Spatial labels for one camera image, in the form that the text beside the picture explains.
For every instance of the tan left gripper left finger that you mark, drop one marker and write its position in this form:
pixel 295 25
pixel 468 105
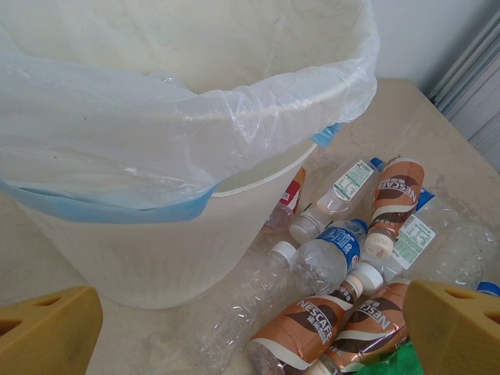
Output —
pixel 47 336

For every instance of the white ribbed plastic bin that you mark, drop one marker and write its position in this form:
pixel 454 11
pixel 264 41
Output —
pixel 156 265

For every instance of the clear plastic bottle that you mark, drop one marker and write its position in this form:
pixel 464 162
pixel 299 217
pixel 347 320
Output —
pixel 461 250

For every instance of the large bottle green white label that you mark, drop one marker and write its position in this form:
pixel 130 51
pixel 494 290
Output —
pixel 416 236

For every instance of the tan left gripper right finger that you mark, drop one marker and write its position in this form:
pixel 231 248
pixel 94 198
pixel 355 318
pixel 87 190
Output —
pixel 457 336

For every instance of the long clear bottle white cap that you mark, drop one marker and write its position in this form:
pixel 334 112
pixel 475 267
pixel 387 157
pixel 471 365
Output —
pixel 250 308

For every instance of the clear bottle red label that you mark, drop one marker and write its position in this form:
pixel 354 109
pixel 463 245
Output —
pixel 289 199

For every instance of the green plastic bottle yellow cap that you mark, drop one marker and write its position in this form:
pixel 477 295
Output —
pixel 390 361

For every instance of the white bin with plastic liner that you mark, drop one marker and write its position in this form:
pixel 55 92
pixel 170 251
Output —
pixel 117 136

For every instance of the brown Nescafe coffee bottle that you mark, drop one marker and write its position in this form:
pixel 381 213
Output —
pixel 371 320
pixel 301 332
pixel 394 195

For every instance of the small bottle green white label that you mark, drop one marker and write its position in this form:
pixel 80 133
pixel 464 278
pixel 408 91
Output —
pixel 347 183

